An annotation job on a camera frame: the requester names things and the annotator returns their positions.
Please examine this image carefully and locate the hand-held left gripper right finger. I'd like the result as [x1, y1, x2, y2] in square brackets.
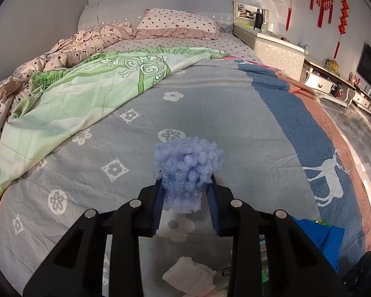
[206, 175, 348, 297]

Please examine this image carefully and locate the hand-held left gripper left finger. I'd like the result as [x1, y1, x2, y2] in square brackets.
[23, 178, 166, 297]

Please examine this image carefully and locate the blue fluffy chenille cloth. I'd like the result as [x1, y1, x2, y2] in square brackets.
[154, 137, 226, 214]

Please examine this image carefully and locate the white crumpled tissue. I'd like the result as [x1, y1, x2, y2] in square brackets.
[162, 256, 217, 297]

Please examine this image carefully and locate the grey blue pink bed sheet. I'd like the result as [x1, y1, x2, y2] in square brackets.
[0, 54, 371, 297]

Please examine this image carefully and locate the blue plastic bag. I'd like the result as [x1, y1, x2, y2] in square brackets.
[289, 215, 345, 274]

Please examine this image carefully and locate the green patterned quilt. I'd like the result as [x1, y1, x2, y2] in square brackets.
[0, 47, 231, 217]

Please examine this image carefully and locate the white dotted fitted sheet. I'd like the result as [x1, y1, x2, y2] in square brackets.
[107, 32, 260, 64]

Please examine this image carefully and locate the white television cabinet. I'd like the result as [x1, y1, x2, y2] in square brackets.
[302, 60, 356, 107]

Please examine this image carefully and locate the white bedside cabinet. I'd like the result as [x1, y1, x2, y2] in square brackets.
[233, 0, 306, 82]

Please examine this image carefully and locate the pink dotted duvet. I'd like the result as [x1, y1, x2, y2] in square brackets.
[0, 22, 135, 161]

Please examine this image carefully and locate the dotted ruffled pillow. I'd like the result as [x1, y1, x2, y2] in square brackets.
[135, 8, 221, 40]

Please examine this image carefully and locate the white low cabinet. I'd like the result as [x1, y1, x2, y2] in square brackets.
[351, 83, 371, 115]

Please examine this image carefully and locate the grey bed headboard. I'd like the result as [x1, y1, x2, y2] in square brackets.
[78, 0, 234, 33]

